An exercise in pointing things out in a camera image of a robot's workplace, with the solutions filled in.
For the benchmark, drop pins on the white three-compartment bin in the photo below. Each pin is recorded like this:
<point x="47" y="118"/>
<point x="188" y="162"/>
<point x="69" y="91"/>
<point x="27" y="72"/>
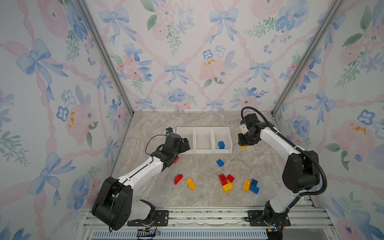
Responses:
<point x="204" y="140"/>

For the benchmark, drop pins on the small red lego brick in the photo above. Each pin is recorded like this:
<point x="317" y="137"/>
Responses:
<point x="230" y="178"/>

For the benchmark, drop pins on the yellow long lego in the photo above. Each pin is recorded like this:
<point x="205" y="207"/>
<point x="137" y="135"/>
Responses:
<point x="246" y="185"/>
<point x="190" y="184"/>

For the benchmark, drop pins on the aluminium corner post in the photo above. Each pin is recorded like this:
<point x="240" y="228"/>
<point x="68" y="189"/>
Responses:
<point x="94" y="32"/>
<point x="328" y="19"/>

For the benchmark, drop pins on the right aluminium corner post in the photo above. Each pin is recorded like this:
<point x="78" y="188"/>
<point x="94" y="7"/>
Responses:
<point x="328" y="19"/>

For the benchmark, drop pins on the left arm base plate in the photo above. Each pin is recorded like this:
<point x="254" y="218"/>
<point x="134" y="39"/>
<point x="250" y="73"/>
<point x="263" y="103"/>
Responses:
<point x="159" y="218"/>

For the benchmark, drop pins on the white ribbed vent strip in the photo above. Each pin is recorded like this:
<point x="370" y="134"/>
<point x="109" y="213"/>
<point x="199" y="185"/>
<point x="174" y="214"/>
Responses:
<point x="181" y="234"/>

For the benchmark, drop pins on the aluminium front rail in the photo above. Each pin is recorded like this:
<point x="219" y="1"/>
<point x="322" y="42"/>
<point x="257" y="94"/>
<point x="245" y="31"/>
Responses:
<point x="300" y="217"/>

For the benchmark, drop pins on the red long lego brick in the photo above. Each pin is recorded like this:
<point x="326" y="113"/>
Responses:
<point x="223" y="179"/>

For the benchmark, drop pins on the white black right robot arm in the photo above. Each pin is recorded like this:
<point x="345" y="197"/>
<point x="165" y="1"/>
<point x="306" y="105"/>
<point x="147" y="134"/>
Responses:
<point x="302" y="171"/>

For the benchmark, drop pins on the left aluminium corner post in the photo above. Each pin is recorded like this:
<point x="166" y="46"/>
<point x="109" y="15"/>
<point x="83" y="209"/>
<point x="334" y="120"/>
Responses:
<point x="94" y="32"/>

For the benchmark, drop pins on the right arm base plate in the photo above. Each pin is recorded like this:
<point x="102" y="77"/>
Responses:
<point x="258" y="218"/>

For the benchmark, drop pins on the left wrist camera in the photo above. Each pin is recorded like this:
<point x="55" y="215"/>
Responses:
<point x="169" y="130"/>

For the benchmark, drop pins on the red curved lego brick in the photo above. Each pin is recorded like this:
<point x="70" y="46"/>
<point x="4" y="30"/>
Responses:
<point x="177" y="179"/>

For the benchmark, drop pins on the red square lego brick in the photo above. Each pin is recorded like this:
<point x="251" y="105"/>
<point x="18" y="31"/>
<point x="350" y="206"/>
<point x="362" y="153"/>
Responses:
<point x="175" y="159"/>

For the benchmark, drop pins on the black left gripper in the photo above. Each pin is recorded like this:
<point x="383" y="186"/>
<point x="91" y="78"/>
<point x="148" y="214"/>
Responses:
<point x="183" y="148"/>

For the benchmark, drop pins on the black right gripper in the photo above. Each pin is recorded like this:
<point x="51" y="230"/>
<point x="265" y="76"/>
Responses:
<point x="241" y="142"/>

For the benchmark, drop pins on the yellow lego brick center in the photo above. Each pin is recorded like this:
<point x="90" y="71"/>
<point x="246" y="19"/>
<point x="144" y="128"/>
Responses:
<point x="227" y="187"/>

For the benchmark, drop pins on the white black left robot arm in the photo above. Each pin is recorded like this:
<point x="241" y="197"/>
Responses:
<point x="114" y="204"/>

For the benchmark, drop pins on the blue long lego brick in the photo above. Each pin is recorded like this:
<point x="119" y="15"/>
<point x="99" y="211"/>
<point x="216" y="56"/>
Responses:
<point x="254" y="189"/>

